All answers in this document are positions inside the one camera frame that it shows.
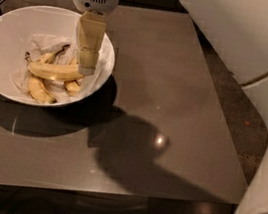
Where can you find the white bowl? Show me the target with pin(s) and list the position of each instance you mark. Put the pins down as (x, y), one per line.
(16, 27)

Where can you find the white paper towel in bowl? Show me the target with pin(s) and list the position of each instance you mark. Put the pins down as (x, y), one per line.
(42, 43)

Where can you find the right yellow banana in bowl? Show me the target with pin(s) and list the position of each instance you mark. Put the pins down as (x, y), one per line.
(73, 86)

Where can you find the left yellow banana in bowl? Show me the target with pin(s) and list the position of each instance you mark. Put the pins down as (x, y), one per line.
(35, 84)

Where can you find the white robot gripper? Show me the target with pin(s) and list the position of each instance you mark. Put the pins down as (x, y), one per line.
(91, 32)

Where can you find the yellow banana in bowl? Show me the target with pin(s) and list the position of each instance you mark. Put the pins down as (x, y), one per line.
(73, 86)
(35, 84)

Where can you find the large yellow banana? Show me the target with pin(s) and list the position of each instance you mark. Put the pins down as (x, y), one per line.
(53, 71)

